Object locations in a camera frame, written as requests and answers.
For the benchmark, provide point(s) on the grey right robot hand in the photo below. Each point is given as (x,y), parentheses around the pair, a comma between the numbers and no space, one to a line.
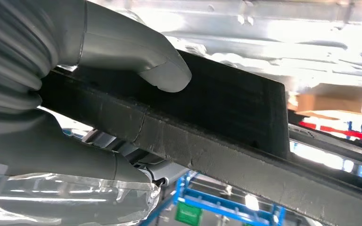
(43,162)

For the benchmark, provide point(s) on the green box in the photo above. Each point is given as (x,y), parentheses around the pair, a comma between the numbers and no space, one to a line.
(188,215)

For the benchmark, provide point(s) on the stamped metal sheet panel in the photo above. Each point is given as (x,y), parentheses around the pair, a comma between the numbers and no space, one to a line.
(262,46)

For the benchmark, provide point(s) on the brown cardboard box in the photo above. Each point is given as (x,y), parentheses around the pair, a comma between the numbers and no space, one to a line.
(324,103)

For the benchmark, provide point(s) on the red barrier belt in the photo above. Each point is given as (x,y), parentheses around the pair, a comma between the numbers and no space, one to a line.
(340,132)

